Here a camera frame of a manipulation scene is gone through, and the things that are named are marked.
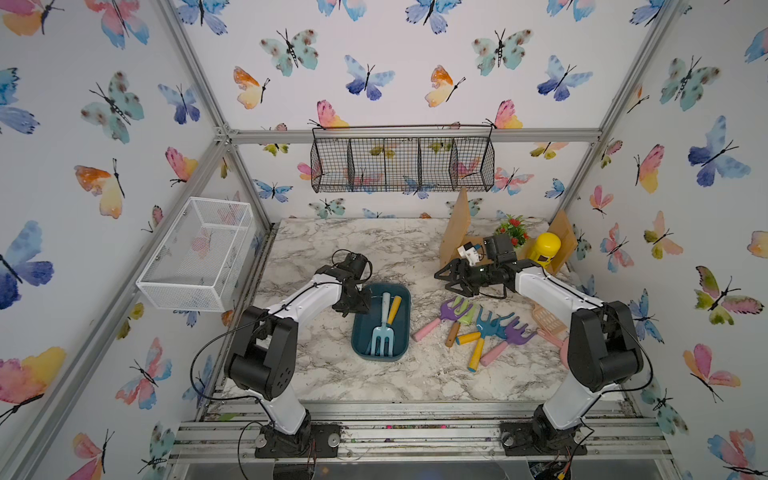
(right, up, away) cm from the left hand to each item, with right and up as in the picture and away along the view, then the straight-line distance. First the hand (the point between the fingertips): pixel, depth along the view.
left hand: (364, 303), depth 92 cm
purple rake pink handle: (+26, -4, +4) cm, 26 cm away
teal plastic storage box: (0, -7, +1) cm, 7 cm away
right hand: (+23, +8, -6) cm, 25 cm away
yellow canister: (+55, +18, -1) cm, 58 cm away
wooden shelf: (+29, +21, +1) cm, 36 cm away
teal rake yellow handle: (+37, -7, -1) cm, 37 cm away
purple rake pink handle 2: (+45, -10, -1) cm, 46 cm away
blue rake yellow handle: (+9, -3, +3) cm, 10 cm away
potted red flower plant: (+44, +23, -3) cm, 50 cm away
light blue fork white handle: (+6, -8, -1) cm, 10 cm away
